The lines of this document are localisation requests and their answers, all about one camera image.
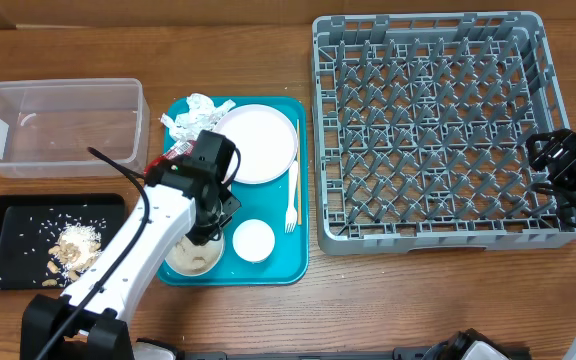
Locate light green bowl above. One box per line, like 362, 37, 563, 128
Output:
165, 237, 225, 277

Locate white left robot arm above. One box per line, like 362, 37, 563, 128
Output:
20, 130, 241, 359

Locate grey dishwasher rack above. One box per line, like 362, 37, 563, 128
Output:
312, 11, 576, 255

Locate black food waste tray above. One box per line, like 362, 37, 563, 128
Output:
0, 193, 126, 290

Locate red snack wrapper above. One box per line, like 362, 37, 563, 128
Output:
143, 140, 195, 175

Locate crumpled white paper napkin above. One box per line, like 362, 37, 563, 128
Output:
160, 93, 236, 142

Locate large white plate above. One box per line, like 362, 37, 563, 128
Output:
213, 104, 298, 185

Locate white plastic cup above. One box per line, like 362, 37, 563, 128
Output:
232, 219, 275, 263

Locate teal plastic tray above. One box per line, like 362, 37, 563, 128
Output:
157, 96, 310, 286

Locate wooden chopstick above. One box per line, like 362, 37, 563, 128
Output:
296, 121, 302, 226

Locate white plastic fork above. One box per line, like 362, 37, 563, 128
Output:
284, 161, 297, 233

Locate rice and peanut scraps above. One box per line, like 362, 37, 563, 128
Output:
41, 224, 102, 287

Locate clear plastic bin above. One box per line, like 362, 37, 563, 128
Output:
0, 78, 150, 178

